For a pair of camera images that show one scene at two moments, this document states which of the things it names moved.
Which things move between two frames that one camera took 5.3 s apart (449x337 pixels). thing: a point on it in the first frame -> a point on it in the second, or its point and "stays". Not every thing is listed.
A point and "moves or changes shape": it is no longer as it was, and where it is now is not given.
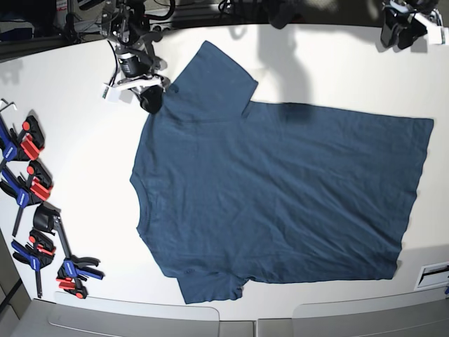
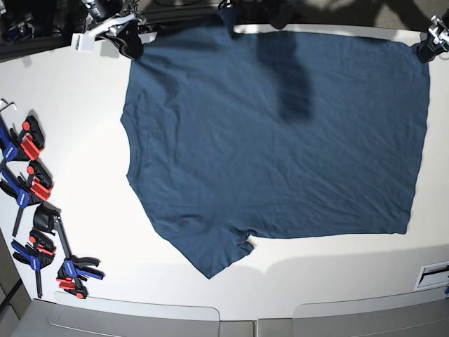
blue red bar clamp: x=24 y=145 stays
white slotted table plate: x=433 y=276 stays
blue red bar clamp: x=38 y=253 stays
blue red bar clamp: x=37 y=184 stays
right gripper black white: x=144 y=76 -> x=114 y=21
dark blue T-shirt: x=230 y=190 moves or changes shape
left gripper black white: x=401 y=26 -> x=439 y=31
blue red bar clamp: x=72 y=269 stays
